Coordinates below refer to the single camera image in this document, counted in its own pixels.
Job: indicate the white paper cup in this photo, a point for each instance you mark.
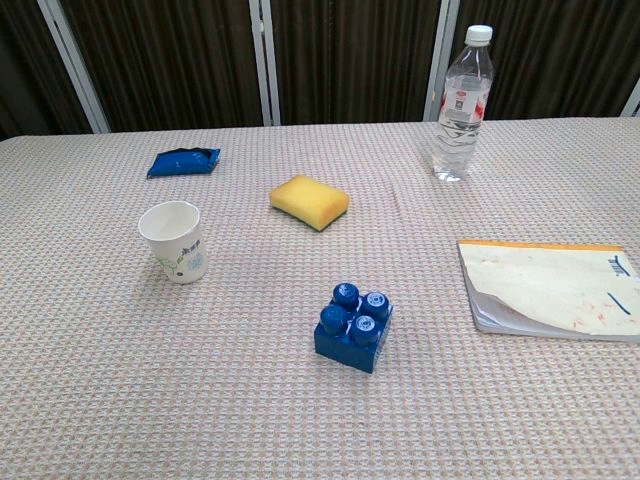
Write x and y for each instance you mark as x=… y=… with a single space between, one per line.
x=172 y=243

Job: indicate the yellow sponge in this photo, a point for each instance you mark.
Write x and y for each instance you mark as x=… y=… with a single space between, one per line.
x=308 y=199

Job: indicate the beige woven tablecloth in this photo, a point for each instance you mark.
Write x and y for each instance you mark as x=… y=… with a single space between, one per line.
x=320 y=310

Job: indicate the blue toy building brick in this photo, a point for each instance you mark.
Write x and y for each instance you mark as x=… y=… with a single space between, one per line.
x=353 y=330

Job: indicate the blue snack packet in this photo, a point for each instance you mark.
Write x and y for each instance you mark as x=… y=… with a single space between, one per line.
x=181 y=162

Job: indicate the clear plastic water bottle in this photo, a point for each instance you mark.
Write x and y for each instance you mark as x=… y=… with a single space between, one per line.
x=461 y=110

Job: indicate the worn notebook with yellow spine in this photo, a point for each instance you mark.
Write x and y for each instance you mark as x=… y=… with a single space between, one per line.
x=547 y=290

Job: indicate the grey partition frame post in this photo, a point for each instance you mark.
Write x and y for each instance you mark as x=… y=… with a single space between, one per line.
x=440 y=60
x=75 y=65
x=631 y=102
x=264 y=60

